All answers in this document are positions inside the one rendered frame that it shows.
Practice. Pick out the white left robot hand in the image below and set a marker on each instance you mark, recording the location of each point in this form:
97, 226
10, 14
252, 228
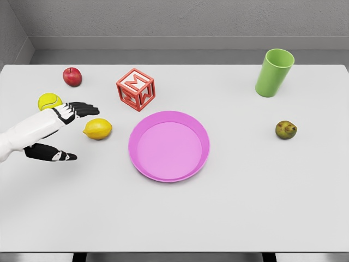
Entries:
41, 121

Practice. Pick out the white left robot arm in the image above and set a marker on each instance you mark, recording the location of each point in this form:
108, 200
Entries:
6, 142

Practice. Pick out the yellow lemon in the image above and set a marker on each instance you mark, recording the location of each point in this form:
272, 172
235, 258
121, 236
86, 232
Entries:
97, 128

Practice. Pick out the pink round plate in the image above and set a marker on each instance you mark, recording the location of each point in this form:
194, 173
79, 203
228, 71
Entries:
169, 146

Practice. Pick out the yellow-green tennis ball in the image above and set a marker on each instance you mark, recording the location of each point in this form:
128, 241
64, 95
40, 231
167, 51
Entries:
49, 100

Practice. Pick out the red apple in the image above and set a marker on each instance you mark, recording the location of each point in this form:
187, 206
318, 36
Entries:
72, 77

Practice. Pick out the red letter block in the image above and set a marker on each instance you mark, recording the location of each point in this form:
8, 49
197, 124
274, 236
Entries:
135, 90

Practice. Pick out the green plastic cup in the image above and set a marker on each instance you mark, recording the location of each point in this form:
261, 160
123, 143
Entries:
274, 73

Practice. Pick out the brownish green pear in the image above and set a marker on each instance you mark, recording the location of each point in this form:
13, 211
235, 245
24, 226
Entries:
285, 130

